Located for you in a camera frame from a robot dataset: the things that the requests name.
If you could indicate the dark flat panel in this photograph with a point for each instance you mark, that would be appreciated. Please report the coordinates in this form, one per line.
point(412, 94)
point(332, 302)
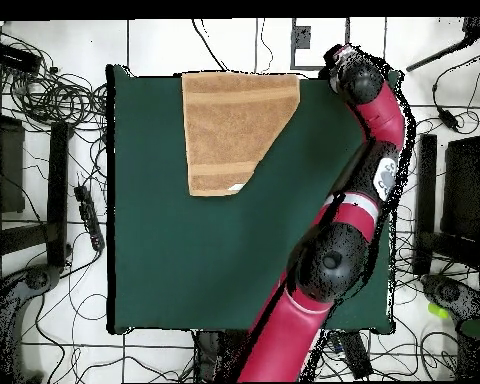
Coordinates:
point(10, 168)
point(464, 188)

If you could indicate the black power adapter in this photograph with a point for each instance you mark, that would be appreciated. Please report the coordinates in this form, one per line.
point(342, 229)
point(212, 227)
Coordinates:
point(448, 118)

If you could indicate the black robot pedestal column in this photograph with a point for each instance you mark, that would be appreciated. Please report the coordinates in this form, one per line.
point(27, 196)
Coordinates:
point(208, 352)

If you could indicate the black power strip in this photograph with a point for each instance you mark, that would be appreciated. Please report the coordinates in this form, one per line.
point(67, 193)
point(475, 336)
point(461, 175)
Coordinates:
point(88, 218)

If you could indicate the dark green table cloth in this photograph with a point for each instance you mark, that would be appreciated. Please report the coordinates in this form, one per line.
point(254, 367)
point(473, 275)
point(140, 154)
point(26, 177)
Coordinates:
point(164, 260)

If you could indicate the black flat device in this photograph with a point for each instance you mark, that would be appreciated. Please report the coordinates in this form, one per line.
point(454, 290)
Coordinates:
point(356, 354)

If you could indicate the tan terry towel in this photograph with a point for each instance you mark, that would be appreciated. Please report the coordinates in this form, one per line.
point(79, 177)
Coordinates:
point(232, 128)

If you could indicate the yellow-green ball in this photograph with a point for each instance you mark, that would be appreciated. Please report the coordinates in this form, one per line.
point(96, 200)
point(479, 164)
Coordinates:
point(438, 310)

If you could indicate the small grey square plate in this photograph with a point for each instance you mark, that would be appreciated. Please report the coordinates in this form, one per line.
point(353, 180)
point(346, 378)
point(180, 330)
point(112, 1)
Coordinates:
point(301, 36)

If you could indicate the black L-shaped stand foot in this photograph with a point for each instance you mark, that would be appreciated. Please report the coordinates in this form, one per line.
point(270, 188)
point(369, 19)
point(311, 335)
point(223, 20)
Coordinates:
point(426, 200)
point(58, 192)

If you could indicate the black electronics box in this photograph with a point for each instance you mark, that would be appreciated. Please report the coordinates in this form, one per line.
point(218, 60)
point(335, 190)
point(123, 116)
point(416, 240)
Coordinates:
point(14, 58)

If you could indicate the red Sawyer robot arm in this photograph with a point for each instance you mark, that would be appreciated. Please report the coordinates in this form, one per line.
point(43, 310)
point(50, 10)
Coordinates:
point(284, 340)

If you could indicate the black rod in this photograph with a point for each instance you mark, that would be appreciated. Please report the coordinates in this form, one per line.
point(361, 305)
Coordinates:
point(436, 56)

